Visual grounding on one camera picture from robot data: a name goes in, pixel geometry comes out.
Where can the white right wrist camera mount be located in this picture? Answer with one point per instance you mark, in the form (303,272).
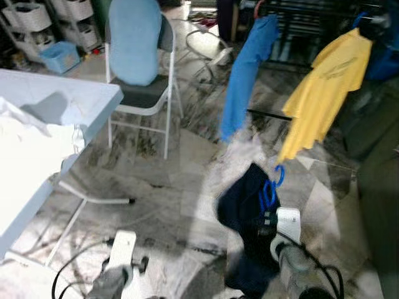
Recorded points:
(288,225)

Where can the navy garment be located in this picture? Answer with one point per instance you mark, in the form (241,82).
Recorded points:
(249,230)

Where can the clear plastic drawer unit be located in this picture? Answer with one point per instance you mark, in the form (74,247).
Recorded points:
(37,22)

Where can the light blue pillow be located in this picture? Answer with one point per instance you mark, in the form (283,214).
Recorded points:
(134,43)

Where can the yellow shirt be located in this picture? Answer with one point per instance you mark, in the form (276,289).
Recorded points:
(324,93)

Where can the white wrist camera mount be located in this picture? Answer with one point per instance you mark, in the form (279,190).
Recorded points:
(288,225)
(121,249)

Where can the white tubular frame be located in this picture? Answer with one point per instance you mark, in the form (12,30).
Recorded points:
(212,53)

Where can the black clothes drying rack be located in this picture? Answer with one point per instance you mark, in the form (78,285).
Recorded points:
(299,25)

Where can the white shirt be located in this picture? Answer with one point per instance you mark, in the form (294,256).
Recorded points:
(31,156)

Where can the blue plastic hanger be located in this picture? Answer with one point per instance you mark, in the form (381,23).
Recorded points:
(360,20)
(269,190)

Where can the grey white folding chair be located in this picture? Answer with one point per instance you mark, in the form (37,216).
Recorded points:
(146,93)

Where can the light blue plastic basket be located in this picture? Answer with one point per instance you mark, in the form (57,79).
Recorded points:
(60,57)

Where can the grey green leather sofa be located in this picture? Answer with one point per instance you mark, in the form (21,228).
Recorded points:
(377,187)

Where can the blue bag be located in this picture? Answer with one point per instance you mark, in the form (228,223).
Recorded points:
(386,56)

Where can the pink hanger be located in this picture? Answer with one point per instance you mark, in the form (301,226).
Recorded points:
(257,7)

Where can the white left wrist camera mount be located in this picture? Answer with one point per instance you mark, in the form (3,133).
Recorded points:
(121,249)

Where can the white plastic folding table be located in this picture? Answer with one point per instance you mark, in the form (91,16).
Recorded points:
(56,99)

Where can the dark purple bin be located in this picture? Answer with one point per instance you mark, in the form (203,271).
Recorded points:
(225,18)

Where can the blue shirt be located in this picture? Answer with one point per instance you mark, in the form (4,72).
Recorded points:
(246,81)

